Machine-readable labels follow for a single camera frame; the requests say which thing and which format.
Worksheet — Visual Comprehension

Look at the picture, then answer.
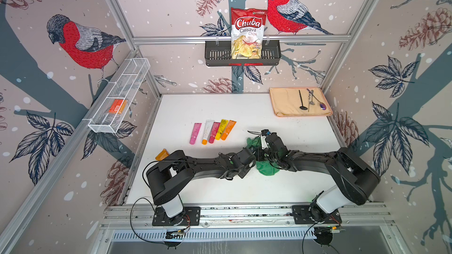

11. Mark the green cleaning cloth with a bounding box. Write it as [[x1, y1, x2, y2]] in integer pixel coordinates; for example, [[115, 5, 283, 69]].
[[247, 136, 280, 176]]

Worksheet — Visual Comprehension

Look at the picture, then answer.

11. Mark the orange toothpaste tube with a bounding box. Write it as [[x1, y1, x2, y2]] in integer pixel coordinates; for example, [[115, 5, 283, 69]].
[[221, 120, 236, 141]]

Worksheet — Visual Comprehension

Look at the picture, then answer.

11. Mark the yellow toothpaste tube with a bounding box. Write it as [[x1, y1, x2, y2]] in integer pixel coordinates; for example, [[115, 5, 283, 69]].
[[215, 119, 229, 140]]

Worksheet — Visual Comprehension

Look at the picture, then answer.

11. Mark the red pink toothpaste tube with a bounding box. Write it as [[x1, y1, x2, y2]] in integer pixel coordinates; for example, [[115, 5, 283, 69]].
[[208, 122, 221, 143]]

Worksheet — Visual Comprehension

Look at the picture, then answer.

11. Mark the white toothpaste tube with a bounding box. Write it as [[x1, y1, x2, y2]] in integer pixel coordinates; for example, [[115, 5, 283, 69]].
[[202, 120, 214, 145]]

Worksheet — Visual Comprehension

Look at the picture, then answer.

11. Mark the magenta toothpaste tube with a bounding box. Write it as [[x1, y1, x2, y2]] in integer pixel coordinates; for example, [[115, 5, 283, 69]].
[[190, 122, 202, 145]]

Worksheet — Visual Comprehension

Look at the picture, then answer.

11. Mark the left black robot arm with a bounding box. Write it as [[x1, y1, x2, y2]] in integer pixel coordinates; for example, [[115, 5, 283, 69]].
[[142, 148, 257, 219]]

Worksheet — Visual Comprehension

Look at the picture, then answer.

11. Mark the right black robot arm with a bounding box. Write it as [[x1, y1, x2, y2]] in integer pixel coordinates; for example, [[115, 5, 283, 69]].
[[257, 129, 381, 222]]

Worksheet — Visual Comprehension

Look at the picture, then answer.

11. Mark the black spoon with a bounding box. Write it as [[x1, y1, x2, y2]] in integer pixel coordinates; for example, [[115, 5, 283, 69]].
[[299, 90, 309, 111]]

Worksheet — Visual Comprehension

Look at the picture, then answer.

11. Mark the beige folded cloth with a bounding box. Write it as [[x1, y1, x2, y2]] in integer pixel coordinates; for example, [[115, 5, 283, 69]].
[[270, 87, 332, 116]]

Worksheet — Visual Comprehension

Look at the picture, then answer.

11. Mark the pink tray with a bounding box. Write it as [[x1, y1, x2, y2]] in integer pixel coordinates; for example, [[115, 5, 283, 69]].
[[268, 86, 334, 118]]

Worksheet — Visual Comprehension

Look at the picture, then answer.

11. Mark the iridescent purple spoon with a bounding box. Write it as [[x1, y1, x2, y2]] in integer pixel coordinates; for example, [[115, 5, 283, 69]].
[[307, 89, 327, 111]]

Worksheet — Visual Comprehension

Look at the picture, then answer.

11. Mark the orange snack packet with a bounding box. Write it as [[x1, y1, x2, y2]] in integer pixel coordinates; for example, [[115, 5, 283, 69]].
[[155, 149, 169, 161]]

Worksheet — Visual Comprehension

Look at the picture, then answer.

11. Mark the Chuba cassava chips bag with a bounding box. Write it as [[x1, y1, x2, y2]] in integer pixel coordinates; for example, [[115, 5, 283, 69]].
[[231, 8, 267, 60]]

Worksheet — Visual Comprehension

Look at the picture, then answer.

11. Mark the orange packet in shelf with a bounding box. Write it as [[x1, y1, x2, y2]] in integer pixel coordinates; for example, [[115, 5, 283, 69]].
[[108, 99, 128, 115]]

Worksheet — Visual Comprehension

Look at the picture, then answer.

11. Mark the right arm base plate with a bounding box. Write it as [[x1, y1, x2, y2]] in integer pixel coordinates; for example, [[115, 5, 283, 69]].
[[290, 205, 342, 225]]

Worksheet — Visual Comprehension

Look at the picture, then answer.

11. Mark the patterned handle utensil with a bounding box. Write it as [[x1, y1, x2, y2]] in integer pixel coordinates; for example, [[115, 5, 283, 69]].
[[308, 93, 315, 112]]

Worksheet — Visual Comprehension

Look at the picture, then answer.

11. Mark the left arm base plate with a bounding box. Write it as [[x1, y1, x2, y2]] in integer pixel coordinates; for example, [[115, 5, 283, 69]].
[[152, 206, 201, 226]]

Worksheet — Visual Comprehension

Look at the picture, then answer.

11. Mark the black wire wall basket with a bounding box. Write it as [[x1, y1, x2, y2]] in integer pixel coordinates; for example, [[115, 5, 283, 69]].
[[205, 40, 281, 67]]

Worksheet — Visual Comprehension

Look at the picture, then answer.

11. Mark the white wire wall shelf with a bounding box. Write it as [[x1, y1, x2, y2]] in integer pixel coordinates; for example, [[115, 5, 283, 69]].
[[88, 58, 150, 134]]

